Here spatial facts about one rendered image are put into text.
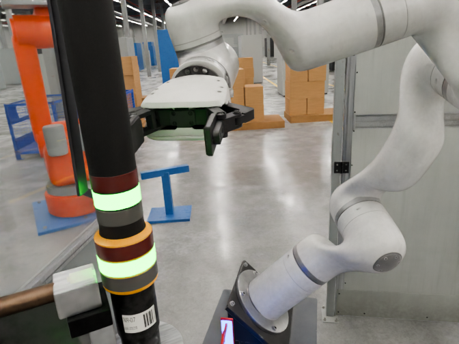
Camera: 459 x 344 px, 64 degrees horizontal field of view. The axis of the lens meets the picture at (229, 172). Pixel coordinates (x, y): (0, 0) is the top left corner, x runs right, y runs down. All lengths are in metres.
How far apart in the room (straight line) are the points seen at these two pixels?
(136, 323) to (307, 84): 8.18
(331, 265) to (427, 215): 1.48
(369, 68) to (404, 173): 1.29
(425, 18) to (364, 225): 0.44
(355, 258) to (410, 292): 1.75
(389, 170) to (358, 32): 0.33
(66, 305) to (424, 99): 0.70
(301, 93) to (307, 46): 7.81
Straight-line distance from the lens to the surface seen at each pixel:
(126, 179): 0.27
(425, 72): 0.79
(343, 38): 0.60
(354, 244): 0.87
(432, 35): 0.69
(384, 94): 2.10
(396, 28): 0.63
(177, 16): 0.57
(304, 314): 1.20
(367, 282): 2.52
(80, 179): 0.29
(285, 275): 0.98
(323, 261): 0.93
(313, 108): 8.51
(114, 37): 0.26
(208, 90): 0.45
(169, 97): 0.44
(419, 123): 0.80
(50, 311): 0.49
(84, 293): 0.30
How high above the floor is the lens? 1.70
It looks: 19 degrees down
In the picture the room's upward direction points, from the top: 3 degrees counter-clockwise
